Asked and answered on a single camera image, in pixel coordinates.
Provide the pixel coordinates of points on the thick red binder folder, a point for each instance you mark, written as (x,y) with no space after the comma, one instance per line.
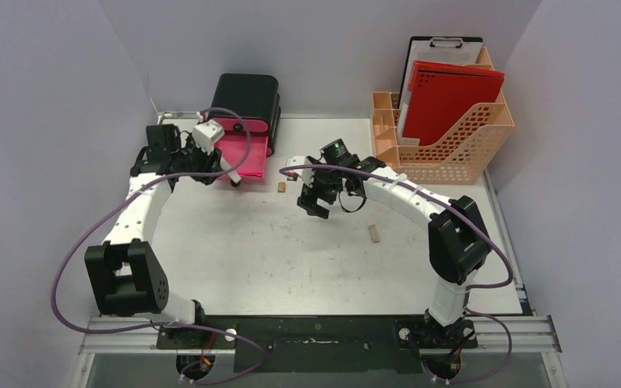
(438,95)

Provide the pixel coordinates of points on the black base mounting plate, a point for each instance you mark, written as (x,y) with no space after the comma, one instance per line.
(327,343)

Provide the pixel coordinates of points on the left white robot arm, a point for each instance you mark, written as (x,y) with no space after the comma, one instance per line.
(125,274)

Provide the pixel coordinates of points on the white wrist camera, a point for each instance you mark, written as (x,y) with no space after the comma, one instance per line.
(298,169)
(206,134)

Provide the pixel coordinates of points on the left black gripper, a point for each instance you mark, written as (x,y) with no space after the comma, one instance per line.
(210,163)

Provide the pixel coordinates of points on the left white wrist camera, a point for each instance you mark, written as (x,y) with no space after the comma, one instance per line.
(206,134)

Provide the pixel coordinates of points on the black pink drawer unit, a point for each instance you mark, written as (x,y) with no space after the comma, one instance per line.
(251,130)

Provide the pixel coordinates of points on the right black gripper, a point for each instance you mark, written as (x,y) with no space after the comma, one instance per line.
(314,197)

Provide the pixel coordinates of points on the small beige eraser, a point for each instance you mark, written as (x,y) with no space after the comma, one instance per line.
(374,234)

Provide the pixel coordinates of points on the orange plastic file organizer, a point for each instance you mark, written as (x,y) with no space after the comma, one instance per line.
(459,157)

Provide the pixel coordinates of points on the black clipboard with paper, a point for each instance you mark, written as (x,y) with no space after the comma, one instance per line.
(456,50)

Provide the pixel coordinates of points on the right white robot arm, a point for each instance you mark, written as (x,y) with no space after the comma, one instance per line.
(456,234)

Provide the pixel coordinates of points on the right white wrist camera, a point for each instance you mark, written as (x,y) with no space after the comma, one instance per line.
(298,169)

